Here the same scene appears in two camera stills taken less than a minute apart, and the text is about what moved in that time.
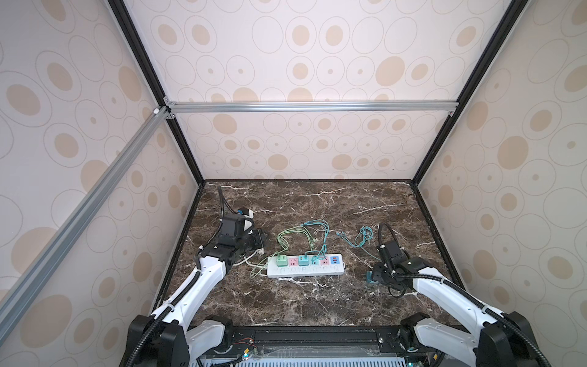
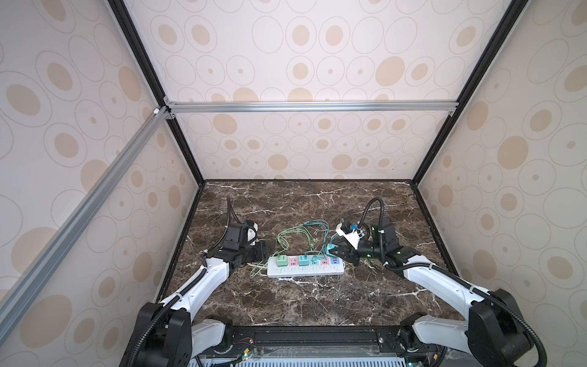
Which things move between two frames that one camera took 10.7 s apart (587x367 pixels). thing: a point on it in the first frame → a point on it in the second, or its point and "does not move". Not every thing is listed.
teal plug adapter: [303, 260] does not move
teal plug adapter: [369, 277] → [330, 246]
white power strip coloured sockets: [318, 265] does not move
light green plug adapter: [282, 260] does not move
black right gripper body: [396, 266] → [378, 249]
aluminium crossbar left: [33, 276] does not move
